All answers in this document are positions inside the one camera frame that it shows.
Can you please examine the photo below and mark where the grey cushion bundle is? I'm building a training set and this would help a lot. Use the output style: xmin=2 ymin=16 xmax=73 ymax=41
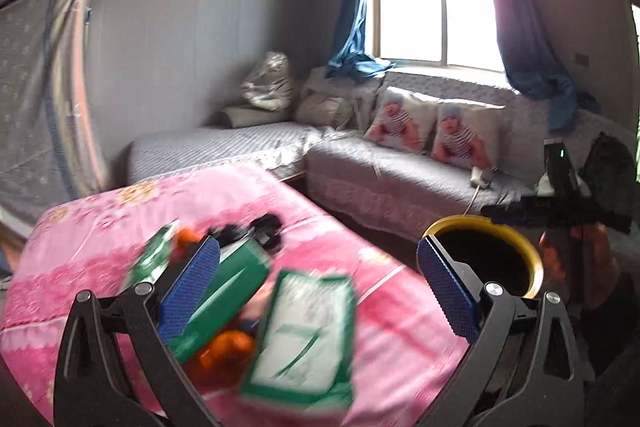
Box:
xmin=293 ymin=67 xmax=384 ymax=133

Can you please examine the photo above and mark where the baby print pillow right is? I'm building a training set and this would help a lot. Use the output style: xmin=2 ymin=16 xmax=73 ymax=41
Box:
xmin=431 ymin=98 xmax=504 ymax=170

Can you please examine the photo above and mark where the purple curtain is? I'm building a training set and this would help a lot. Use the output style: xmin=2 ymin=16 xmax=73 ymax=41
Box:
xmin=494 ymin=0 xmax=600 ymax=132

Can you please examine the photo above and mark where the black plastic bag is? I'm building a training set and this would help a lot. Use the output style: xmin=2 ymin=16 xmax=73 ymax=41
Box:
xmin=206 ymin=213 xmax=283 ymax=256

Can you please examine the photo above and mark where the baby print pillow left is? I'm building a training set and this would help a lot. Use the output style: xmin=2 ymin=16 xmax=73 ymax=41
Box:
xmin=364 ymin=87 xmax=439 ymax=154

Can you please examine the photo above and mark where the baby print pillow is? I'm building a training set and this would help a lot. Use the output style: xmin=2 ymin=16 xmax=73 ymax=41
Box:
xmin=431 ymin=98 xmax=504 ymax=170
xmin=364 ymin=87 xmax=439 ymax=154

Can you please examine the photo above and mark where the white power adapter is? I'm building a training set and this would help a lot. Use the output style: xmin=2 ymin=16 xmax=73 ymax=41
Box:
xmin=470 ymin=166 xmax=494 ymax=190

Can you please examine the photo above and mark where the white adapter cable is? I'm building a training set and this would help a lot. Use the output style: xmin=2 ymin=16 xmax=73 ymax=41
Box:
xmin=462 ymin=184 xmax=484 ymax=216

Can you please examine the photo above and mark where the orange peel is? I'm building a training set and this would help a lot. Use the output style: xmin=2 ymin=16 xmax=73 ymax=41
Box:
xmin=183 ymin=329 xmax=257 ymax=388

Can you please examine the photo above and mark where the striped grey mattress leaning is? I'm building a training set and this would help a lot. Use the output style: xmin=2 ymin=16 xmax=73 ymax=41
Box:
xmin=1 ymin=0 xmax=110 ymax=230

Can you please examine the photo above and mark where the grey quilted sofa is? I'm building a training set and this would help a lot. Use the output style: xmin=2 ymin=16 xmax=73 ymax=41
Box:
xmin=127 ymin=72 xmax=549 ymax=239

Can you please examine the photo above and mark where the green tissue pack middle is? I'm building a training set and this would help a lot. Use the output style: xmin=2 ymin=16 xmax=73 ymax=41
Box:
xmin=168 ymin=239 xmax=271 ymax=364

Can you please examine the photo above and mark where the yellow rimmed trash bin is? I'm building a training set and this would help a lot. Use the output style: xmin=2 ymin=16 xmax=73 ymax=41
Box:
xmin=423 ymin=215 xmax=544 ymax=299

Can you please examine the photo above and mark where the small green white pack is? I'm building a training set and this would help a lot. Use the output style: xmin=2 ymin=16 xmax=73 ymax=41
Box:
xmin=120 ymin=220 xmax=180 ymax=291

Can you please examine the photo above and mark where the green white tissue pack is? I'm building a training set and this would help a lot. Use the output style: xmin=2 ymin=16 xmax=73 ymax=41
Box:
xmin=239 ymin=270 xmax=356 ymax=417

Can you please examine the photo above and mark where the silver plastic bag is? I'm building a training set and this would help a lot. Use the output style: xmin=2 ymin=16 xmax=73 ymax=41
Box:
xmin=241 ymin=51 xmax=295 ymax=112

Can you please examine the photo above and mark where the grey flat pillow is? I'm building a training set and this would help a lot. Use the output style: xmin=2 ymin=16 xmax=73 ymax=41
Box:
xmin=218 ymin=105 xmax=290 ymax=129

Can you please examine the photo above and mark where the orange snack bag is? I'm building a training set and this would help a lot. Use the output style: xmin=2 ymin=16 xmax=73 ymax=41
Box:
xmin=538 ymin=223 xmax=620 ymax=310

